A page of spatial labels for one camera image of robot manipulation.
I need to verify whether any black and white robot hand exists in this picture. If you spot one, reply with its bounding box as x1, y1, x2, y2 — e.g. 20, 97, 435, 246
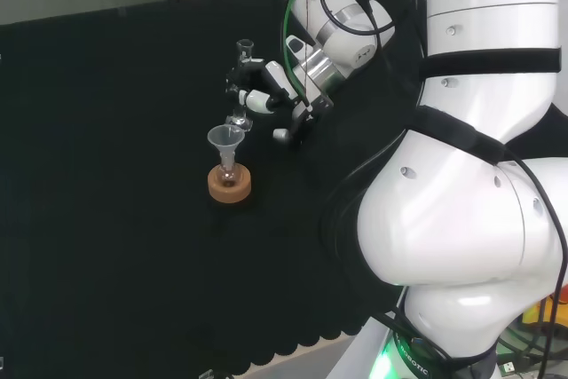
224, 57, 297, 116

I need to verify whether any clear glass graduated cylinder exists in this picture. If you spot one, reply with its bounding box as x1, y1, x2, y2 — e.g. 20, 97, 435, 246
224, 39, 256, 130

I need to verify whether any clear plastic funnel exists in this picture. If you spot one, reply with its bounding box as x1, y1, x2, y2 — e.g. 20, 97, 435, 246
207, 125, 246, 168

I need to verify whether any small round-bottom glass flask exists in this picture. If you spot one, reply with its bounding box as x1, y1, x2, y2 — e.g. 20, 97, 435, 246
217, 155, 241, 187

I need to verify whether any black bench cloth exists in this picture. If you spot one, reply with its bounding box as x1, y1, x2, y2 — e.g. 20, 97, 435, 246
0, 0, 568, 375

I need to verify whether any yellow stop button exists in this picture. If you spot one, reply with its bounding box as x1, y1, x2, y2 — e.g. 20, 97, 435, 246
521, 296, 568, 336

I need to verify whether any green cable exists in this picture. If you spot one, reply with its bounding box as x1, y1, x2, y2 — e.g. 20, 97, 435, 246
281, 0, 312, 109

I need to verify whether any cork ring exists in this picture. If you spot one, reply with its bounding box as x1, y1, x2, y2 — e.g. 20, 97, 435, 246
207, 163, 254, 205

